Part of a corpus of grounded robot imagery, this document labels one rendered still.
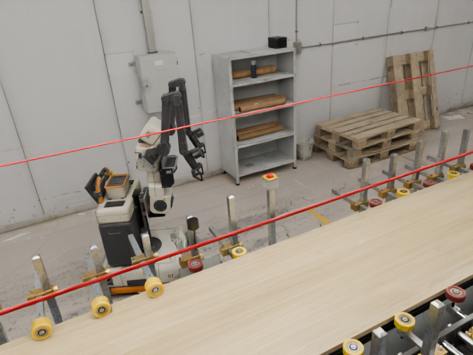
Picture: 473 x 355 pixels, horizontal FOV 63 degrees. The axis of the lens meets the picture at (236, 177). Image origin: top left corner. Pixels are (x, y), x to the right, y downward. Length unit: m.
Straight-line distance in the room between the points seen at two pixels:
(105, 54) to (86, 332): 3.14
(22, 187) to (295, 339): 3.64
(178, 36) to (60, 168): 1.96
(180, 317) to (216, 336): 0.20
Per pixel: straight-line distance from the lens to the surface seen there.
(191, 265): 2.11
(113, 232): 3.10
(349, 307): 1.87
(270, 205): 2.30
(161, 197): 3.05
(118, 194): 3.10
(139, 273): 3.23
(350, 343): 1.73
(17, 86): 4.43
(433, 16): 7.10
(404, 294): 1.99
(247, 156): 5.29
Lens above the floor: 2.19
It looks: 26 degrees down
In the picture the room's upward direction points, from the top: 4 degrees counter-clockwise
